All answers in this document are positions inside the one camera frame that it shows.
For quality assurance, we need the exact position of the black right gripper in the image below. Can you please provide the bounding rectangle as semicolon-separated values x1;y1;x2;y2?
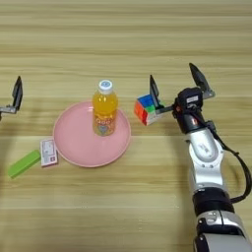
149;62;217;135

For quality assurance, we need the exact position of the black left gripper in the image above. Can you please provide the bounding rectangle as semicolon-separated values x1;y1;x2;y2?
0;76;24;121

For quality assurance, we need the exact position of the multicoloured puzzle cube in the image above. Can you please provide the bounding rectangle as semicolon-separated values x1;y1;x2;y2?
133;94;165;126

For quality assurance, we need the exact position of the orange juice bottle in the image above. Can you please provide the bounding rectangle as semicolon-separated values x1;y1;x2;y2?
92;79;119;138

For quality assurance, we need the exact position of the pink round plate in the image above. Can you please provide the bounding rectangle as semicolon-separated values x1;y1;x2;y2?
52;100;132;168

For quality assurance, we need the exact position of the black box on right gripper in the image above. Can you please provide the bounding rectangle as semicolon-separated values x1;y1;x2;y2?
176;87;204;111

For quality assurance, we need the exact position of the small pink white card box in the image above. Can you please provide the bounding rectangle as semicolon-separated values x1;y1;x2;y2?
39;138;59;168

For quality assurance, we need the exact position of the green rectangular block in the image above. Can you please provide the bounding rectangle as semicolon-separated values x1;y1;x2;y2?
7;149;42;179

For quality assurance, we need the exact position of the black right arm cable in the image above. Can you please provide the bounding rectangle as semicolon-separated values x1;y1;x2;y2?
196;114;252;205

